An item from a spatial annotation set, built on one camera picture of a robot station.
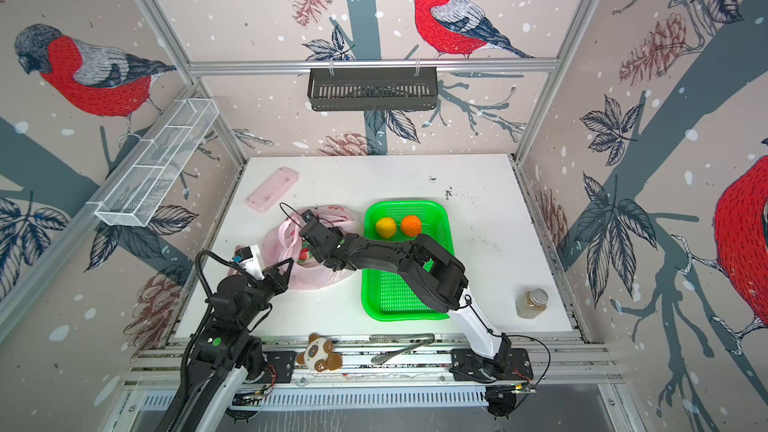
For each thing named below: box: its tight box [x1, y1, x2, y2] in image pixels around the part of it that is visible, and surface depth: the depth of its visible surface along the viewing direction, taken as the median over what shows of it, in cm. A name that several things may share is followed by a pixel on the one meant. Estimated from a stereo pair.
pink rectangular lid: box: [245, 167, 299, 213], surface depth 113 cm
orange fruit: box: [402, 215, 422, 237], surface depth 96 cm
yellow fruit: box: [376, 217, 397, 239], surface depth 96 cm
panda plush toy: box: [296, 333, 343, 372], surface depth 75 cm
